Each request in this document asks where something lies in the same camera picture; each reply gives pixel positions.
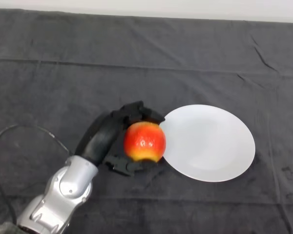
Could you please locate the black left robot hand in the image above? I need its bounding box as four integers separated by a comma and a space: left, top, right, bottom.
74, 100, 166, 176

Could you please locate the red yellow apple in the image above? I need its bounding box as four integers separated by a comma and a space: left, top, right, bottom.
123, 121, 167, 163

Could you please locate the white round plate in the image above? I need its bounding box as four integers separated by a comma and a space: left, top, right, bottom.
159, 104, 256, 183

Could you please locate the dark grey table cloth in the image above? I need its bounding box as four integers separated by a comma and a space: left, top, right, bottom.
0, 8, 293, 234

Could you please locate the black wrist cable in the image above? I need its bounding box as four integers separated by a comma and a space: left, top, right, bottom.
0, 124, 74, 225

